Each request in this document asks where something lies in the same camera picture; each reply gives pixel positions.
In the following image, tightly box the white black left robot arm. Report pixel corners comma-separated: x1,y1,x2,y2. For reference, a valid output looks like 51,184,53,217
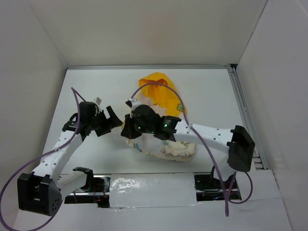
17,102,122,217

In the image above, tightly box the yellow cream dinosaur kids jacket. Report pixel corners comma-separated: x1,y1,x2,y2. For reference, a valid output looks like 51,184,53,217
121,72,195,163

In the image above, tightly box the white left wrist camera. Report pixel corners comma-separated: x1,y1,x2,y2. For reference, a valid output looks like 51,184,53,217
91,97,102,114

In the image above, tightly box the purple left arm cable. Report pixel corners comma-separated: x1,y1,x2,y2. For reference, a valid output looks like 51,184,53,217
0,87,85,230

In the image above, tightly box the aluminium frame rail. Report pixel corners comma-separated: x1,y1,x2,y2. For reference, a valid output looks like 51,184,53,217
55,64,255,174

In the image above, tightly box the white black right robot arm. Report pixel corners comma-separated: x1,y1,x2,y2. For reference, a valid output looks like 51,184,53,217
121,99,255,189

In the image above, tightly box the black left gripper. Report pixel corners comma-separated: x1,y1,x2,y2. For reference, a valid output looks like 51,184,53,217
89,106,124,137

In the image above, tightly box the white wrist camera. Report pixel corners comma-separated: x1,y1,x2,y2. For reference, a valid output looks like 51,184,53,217
91,97,102,114
125,98,141,111

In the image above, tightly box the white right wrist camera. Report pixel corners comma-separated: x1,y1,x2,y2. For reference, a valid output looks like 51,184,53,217
125,98,141,111

